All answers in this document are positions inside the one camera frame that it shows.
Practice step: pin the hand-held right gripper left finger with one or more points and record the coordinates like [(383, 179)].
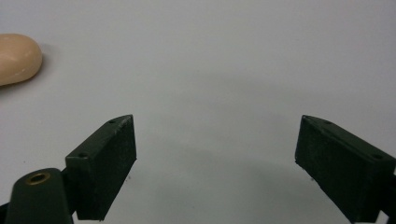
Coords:
[(102, 168)]

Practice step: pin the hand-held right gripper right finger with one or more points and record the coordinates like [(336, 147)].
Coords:
[(339, 168)]

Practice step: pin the beige soap bar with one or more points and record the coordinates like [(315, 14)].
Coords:
[(17, 59)]

